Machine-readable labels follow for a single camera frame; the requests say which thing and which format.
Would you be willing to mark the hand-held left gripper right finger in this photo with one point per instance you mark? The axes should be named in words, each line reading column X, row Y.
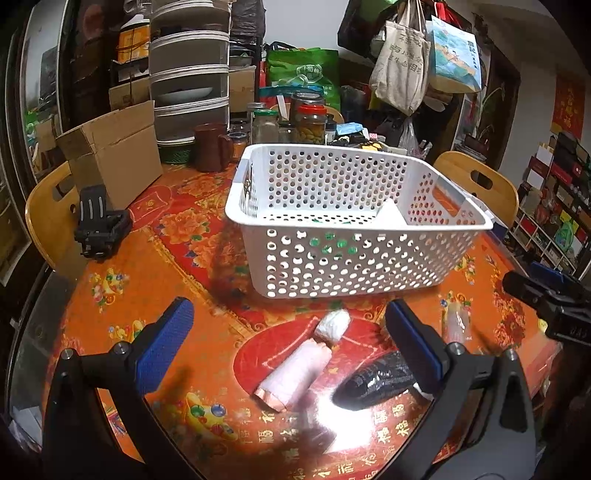
column 415, row 344

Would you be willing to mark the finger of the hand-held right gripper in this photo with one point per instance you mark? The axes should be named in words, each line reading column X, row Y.
column 551, row 272
column 526, row 288

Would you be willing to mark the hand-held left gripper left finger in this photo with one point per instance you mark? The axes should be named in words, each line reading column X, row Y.
column 166, row 344

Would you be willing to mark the clear plastic bag roll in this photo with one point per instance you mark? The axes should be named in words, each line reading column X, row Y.
column 455, row 323

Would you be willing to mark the black plastic bag roll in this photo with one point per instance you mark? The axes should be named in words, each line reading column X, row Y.
column 374, row 381

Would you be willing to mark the white plastic bag roll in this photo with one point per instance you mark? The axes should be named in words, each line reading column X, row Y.
column 333, row 325

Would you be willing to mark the white perforated plastic basket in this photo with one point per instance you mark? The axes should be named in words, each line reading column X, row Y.
column 323, row 277

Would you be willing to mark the pink meat roll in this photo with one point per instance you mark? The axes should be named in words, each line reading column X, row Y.
column 295, row 374

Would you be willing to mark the shelf of boxes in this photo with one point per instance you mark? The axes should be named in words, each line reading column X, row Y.
column 554, row 207

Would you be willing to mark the orange printed tablecloth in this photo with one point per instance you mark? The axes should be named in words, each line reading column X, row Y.
column 207, row 277

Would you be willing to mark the wooden chair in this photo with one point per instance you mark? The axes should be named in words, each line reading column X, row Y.
column 498, row 194
column 41, row 217

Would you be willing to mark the potted plant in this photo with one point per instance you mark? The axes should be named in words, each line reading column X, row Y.
column 490, row 99

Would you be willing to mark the open cardboard box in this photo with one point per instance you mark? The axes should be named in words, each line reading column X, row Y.
column 115, row 161

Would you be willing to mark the green woven basket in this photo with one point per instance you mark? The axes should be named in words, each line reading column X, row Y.
column 175, row 154

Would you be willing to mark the brown mug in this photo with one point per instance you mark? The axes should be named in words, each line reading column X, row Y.
column 207, row 147

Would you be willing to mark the small glass jar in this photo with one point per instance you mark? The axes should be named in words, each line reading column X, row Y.
column 238, row 144

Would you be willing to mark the green lid glass jar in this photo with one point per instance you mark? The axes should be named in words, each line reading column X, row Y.
column 265, row 129

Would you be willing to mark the blue printed paper bag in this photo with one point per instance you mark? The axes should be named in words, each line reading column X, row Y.
column 455, row 55

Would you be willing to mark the red lid pickle jar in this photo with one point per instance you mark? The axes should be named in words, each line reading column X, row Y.
column 311, row 127

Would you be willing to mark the beige canvas tote bag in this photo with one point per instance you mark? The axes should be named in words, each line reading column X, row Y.
column 399, row 69

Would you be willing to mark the brown cardboard box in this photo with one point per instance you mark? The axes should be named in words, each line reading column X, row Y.
column 242, row 90

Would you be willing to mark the stacked grey storage drawers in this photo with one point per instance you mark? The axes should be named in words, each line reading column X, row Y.
column 189, row 60

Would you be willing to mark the green shopping bag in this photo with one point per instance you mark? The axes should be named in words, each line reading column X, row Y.
column 304, row 69

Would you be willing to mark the yellow and black box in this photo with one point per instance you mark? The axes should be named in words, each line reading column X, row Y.
column 134, row 41

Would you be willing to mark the black hanging bag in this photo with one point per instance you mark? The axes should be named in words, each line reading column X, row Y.
column 360, row 27

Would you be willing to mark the black clamp mount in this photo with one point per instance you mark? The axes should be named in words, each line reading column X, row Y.
column 99, row 230

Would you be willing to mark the red wall poster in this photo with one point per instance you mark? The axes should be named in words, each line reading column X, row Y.
column 568, row 104

